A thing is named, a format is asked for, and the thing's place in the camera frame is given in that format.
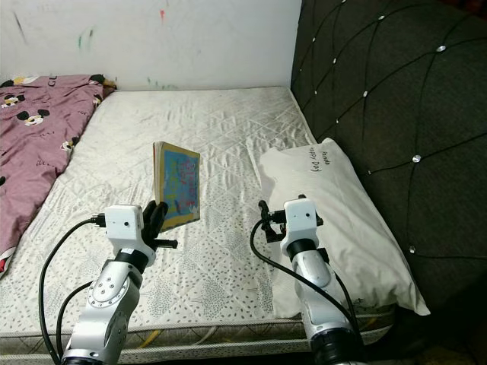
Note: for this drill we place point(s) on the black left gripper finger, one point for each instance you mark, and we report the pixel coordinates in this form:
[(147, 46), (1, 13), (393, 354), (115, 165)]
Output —
[(148, 222), (161, 217)]

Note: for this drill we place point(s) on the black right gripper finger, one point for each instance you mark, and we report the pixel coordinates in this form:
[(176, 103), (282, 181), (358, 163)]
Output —
[(300, 197), (263, 210)]

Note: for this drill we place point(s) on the colourful children's book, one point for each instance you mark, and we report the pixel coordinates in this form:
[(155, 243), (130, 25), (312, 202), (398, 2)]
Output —
[(181, 182)]

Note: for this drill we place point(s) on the white pillow with tree print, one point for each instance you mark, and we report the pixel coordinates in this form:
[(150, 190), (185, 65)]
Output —
[(350, 228)]

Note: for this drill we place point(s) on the silver left arm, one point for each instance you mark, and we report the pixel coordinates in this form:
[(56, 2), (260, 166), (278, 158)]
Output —
[(110, 304)]

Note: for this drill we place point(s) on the silver right arm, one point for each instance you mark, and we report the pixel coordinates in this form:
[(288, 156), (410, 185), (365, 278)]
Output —
[(316, 277)]

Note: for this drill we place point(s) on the quilted grey mattress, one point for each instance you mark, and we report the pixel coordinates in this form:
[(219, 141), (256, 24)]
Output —
[(122, 137)]

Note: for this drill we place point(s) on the pink Mickey print blanket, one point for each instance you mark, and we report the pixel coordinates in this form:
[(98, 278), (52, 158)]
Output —
[(38, 144)]

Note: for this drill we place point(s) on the black tufted headboard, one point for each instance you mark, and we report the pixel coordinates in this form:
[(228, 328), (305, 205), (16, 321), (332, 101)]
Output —
[(388, 91)]

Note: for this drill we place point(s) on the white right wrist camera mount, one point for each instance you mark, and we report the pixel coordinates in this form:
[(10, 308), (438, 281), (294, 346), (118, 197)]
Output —
[(300, 217)]

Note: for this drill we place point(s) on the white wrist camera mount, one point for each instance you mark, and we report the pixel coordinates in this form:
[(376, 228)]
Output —
[(122, 224), (300, 217)]

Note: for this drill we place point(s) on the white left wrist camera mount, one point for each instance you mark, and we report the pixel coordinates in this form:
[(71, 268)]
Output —
[(122, 224)]

